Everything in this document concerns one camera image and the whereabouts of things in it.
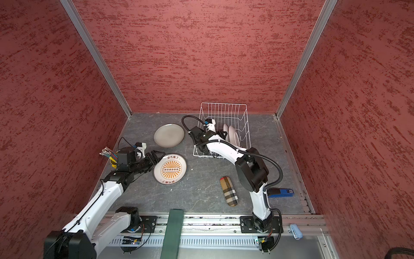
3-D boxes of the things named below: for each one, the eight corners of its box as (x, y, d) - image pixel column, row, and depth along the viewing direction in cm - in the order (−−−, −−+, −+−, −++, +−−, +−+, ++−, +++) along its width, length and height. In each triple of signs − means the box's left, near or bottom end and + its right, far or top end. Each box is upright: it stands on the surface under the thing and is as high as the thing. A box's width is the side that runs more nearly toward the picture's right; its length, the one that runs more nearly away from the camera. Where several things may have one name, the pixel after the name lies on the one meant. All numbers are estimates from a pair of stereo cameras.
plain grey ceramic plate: (151, 148, 104) (150, 145, 102) (158, 125, 117) (157, 123, 115) (182, 148, 104) (182, 146, 102) (186, 125, 117) (185, 123, 115)
